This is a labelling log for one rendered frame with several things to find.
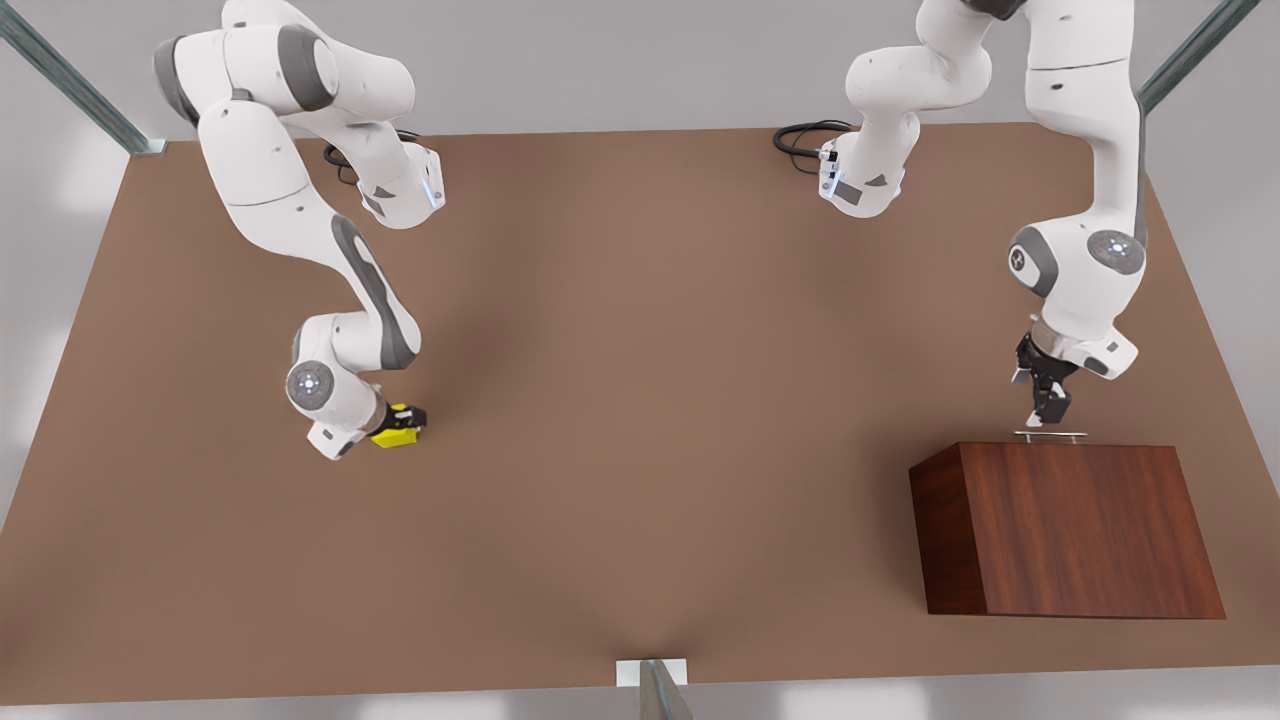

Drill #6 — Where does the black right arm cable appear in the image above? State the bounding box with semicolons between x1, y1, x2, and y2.
323;130;421;187

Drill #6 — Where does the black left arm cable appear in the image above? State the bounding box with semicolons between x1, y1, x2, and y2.
773;120;858;175

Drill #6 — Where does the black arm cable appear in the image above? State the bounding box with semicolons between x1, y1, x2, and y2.
773;120;858;175
323;130;421;187

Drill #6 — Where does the dark wooden drawer cabinet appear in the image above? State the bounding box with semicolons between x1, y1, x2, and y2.
909;442;1227;620

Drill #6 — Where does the silver frame post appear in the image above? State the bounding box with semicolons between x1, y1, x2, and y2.
615;658;694;720
0;5;167;156
1137;0;1263;114

